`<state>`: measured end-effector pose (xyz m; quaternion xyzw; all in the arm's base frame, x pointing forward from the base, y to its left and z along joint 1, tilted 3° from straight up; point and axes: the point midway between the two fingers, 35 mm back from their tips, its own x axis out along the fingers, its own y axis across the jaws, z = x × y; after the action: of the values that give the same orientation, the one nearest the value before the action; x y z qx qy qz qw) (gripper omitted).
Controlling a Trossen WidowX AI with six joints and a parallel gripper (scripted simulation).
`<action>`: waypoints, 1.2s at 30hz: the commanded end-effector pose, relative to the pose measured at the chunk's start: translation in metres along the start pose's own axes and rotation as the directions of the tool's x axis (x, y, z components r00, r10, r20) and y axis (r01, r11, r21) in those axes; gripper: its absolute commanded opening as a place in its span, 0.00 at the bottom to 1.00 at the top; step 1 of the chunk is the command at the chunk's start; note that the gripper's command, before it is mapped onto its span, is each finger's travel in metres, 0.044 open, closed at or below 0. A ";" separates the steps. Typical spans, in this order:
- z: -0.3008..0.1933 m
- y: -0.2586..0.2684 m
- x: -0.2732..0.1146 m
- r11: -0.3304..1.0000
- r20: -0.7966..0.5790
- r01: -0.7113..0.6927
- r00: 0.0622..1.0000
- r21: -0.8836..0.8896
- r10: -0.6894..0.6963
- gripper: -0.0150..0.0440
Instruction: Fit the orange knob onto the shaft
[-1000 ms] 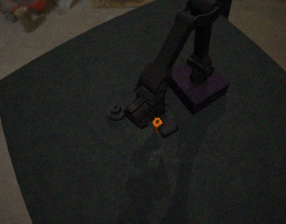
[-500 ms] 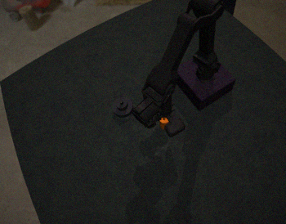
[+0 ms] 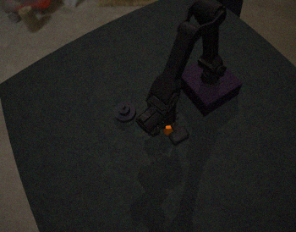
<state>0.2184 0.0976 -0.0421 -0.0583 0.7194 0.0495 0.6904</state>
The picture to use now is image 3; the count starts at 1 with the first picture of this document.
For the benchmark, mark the orange knob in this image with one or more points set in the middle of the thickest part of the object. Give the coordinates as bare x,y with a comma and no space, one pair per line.
168,130

